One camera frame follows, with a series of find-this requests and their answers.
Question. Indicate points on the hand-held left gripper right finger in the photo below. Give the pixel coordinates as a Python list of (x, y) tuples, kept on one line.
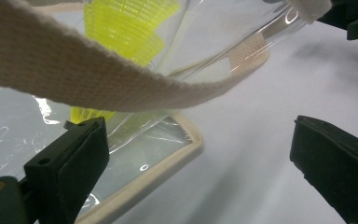
[(338, 168)]

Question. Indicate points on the transparent bag with beige trim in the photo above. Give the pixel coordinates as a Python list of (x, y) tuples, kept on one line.
[(59, 68)]

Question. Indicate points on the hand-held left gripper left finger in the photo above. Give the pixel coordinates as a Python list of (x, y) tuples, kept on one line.
[(68, 168)]

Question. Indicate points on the white table sheet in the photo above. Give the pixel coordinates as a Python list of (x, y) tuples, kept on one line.
[(261, 140)]

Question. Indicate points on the yellow shuttlecock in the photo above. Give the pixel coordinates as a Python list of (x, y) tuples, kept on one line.
[(87, 113), (127, 12), (136, 46)]

